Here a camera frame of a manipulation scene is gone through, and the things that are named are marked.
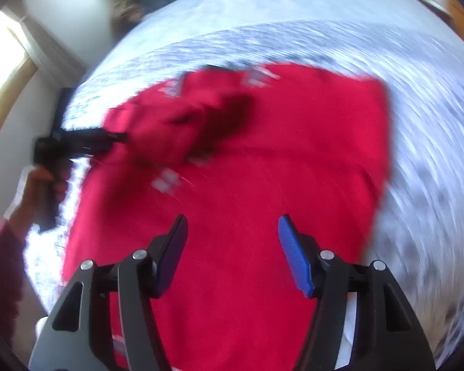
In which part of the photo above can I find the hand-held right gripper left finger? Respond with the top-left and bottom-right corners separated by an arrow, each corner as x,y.
28,214 -> 189,371

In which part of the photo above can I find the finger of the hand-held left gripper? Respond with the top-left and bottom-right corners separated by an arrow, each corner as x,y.
101,128 -> 129,148

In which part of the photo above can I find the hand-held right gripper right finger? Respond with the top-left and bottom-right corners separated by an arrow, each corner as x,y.
277,214 -> 437,371

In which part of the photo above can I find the red knit sweater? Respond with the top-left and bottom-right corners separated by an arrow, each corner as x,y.
61,63 -> 391,371

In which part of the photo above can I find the person's left forearm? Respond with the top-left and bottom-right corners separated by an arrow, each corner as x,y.
0,199 -> 44,341

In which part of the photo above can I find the person's left hand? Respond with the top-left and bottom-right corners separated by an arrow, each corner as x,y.
22,163 -> 69,211

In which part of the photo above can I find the wooden framed window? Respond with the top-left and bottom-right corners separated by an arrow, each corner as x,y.
0,8 -> 38,163

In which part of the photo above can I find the grey white patterned quilt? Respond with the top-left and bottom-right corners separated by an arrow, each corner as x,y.
22,0 -> 464,371

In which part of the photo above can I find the wooden headboard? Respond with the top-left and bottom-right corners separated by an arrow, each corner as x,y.
443,0 -> 464,49

